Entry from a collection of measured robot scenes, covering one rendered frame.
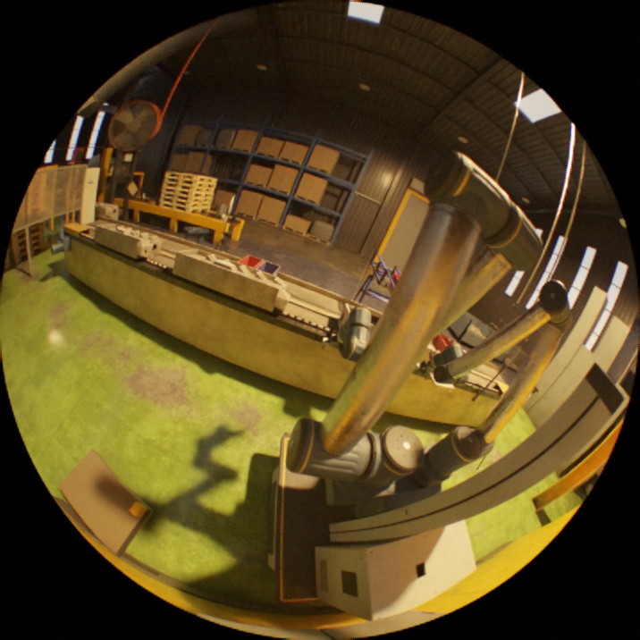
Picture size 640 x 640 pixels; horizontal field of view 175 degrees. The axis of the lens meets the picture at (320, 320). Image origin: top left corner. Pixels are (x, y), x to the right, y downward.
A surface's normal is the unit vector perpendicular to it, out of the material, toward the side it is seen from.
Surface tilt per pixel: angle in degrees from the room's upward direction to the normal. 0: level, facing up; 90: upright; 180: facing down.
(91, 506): 0
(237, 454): 0
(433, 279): 81
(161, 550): 0
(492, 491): 90
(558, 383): 90
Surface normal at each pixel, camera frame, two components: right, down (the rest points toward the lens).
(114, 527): 0.36, -0.80
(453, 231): -0.44, 0.15
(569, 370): -0.93, -0.35
